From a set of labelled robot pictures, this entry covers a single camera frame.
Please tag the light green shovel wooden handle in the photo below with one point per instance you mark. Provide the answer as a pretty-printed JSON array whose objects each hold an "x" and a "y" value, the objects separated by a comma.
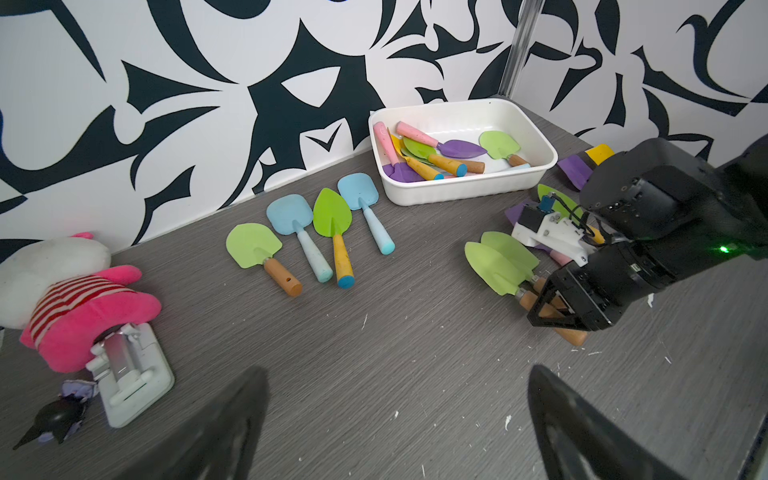
[{"x": 522, "y": 262}]

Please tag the white phone stand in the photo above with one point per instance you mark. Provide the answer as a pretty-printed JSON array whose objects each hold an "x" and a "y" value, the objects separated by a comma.
[{"x": 131, "y": 371}]

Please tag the purple pointed shovel pink handle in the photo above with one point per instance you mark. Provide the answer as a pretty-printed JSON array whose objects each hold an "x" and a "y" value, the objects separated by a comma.
[{"x": 577, "y": 169}]

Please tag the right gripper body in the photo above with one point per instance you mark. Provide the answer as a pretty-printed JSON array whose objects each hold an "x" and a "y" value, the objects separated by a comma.
[{"x": 595, "y": 296}]

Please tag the purple round shovel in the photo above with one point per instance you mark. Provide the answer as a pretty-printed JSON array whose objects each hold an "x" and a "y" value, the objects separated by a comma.
[{"x": 457, "y": 149}]

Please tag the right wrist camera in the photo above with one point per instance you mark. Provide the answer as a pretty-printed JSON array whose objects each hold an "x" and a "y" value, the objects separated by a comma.
[{"x": 539, "y": 224}]

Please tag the purple square shovel pink handle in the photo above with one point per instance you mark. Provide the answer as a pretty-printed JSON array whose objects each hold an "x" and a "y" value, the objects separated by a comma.
[{"x": 513, "y": 214}]

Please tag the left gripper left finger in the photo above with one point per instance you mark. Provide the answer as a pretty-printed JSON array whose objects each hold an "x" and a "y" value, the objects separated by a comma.
[{"x": 219, "y": 442}]

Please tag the bright green shovel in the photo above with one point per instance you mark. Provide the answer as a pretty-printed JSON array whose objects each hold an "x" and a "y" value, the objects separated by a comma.
[{"x": 430, "y": 155}]

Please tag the green shovel orange handle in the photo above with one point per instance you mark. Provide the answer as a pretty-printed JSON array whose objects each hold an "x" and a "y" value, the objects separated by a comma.
[{"x": 252, "y": 244}]

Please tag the pink white plush doll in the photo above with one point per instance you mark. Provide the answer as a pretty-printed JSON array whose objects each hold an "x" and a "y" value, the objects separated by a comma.
[{"x": 62, "y": 294}]

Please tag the light blue round shovel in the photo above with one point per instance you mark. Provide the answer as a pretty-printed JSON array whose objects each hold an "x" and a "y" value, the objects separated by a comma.
[{"x": 291, "y": 214}]

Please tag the light blue toy shovel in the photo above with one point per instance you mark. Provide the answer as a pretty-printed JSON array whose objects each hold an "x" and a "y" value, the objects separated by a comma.
[{"x": 360, "y": 193}]

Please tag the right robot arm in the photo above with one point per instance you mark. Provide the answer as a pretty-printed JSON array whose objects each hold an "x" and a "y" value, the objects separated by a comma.
[{"x": 665, "y": 216}]

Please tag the white storage box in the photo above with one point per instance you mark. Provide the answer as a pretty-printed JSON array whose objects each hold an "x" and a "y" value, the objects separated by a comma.
[{"x": 464, "y": 120}]

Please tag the yellow shovel wooden handle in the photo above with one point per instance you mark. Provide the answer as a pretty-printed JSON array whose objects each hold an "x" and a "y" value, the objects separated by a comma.
[{"x": 598, "y": 154}]

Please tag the small black purple figurine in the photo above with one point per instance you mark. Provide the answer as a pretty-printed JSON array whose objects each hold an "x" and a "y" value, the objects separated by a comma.
[{"x": 60, "y": 419}]

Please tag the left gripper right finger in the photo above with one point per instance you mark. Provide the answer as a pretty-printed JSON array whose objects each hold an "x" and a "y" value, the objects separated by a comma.
[{"x": 576, "y": 441}]

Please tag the green pointed shovel yellow handle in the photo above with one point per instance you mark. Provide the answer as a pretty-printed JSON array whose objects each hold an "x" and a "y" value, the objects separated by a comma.
[{"x": 555, "y": 201}]

